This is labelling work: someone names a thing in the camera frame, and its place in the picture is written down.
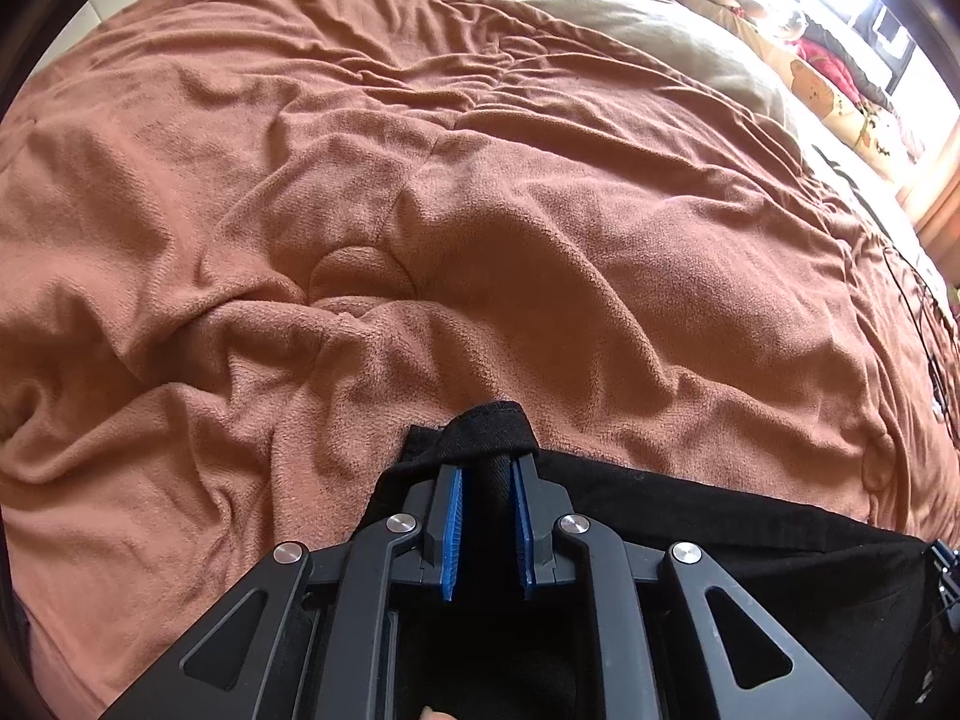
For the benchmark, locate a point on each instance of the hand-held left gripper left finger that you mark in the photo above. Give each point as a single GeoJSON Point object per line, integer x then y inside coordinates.
{"type": "Point", "coordinates": [450, 521]}

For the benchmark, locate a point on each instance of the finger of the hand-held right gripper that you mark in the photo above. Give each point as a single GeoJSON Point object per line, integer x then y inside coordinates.
{"type": "Point", "coordinates": [949, 570]}

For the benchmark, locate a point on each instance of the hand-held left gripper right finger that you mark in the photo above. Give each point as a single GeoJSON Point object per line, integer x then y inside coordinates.
{"type": "Point", "coordinates": [523, 525]}

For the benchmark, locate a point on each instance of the black pants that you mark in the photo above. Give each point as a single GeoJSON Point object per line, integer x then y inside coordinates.
{"type": "Point", "coordinates": [765, 540]}

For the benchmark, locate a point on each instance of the person's left hand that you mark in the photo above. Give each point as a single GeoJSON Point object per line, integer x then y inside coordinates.
{"type": "Point", "coordinates": [431, 714]}

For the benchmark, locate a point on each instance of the brown fleece blanket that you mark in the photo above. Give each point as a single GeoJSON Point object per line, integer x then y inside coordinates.
{"type": "Point", "coordinates": [375, 165]}

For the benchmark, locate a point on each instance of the bear printed pillow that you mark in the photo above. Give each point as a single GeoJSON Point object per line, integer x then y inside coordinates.
{"type": "Point", "coordinates": [825, 97]}

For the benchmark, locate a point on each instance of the beige pillow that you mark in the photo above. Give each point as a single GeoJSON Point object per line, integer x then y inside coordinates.
{"type": "Point", "coordinates": [637, 22]}

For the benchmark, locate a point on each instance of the red cloth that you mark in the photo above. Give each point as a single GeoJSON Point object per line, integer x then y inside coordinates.
{"type": "Point", "coordinates": [829, 60]}

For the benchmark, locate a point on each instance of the white padded headboard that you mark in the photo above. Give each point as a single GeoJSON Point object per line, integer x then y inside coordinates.
{"type": "Point", "coordinates": [84, 16]}

